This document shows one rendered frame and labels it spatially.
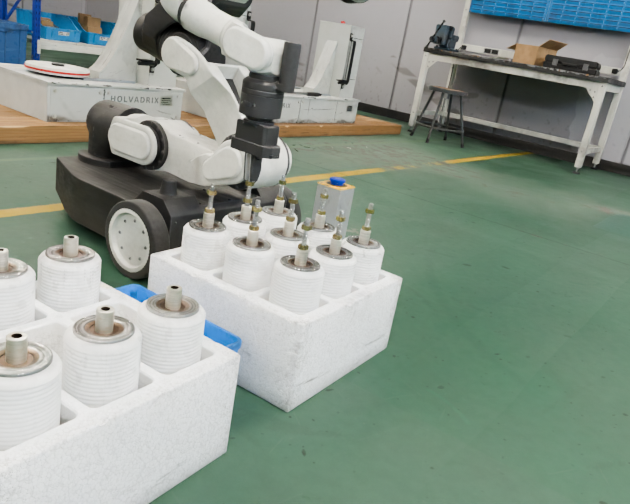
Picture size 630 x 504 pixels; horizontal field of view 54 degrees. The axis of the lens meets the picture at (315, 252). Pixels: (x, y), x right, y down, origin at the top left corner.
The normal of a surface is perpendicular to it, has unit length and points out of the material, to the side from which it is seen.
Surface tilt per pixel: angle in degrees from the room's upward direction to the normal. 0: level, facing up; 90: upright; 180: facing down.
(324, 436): 0
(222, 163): 90
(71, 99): 90
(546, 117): 90
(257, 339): 90
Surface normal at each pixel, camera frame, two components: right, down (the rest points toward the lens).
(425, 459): 0.17, -0.93
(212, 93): -0.41, 0.55
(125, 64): 0.79, 0.33
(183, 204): 0.68, -0.42
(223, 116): -0.59, 0.16
